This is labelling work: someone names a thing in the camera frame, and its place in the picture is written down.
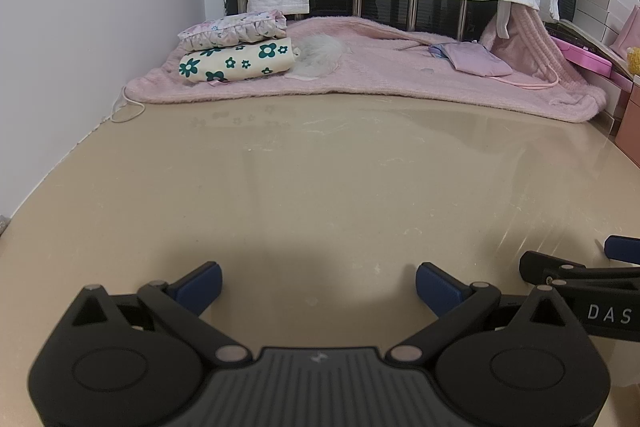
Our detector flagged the stack of white boxes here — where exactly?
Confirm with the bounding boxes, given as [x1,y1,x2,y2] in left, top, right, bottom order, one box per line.
[574,0,640,48]

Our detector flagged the pink cord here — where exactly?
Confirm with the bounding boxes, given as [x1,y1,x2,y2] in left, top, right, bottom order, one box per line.
[489,66,560,91]

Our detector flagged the thin dark notebook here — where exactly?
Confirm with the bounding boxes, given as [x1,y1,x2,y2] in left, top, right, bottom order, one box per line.
[544,19,632,74]

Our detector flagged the pink fleece blanket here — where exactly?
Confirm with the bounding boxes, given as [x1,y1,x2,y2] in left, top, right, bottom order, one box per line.
[124,15,609,124]

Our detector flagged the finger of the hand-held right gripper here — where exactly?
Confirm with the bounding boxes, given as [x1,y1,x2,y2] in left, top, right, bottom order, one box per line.
[603,235,640,266]
[518,250,640,290]

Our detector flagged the white cord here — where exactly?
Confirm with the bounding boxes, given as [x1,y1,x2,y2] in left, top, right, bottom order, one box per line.
[109,86,147,124]

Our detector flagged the pink flat box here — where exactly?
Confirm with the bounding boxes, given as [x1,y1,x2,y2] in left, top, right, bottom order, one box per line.
[549,36,614,76]

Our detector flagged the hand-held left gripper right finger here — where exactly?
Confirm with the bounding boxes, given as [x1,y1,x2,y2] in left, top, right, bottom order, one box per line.
[387,262,582,366]

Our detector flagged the grey fluffy pompom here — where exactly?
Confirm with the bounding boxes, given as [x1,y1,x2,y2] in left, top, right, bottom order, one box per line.
[290,34,352,81]

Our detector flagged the folded green flower cloth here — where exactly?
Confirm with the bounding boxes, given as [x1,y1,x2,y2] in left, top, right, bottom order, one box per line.
[178,37,296,84]

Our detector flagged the pink cushion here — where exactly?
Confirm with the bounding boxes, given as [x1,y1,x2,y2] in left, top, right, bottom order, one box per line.
[619,3,640,58]

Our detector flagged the salmon storage box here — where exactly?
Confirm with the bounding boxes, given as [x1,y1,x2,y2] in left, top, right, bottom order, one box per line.
[614,83,640,168]

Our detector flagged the pink floral dress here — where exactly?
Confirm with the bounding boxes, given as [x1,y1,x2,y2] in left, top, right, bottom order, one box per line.
[178,8,289,50]

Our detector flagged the pink striped cloth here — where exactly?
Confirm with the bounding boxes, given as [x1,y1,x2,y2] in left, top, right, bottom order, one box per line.
[479,3,572,81]

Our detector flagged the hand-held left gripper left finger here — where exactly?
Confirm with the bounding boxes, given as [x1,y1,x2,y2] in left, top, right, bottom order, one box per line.
[70,261,254,367]

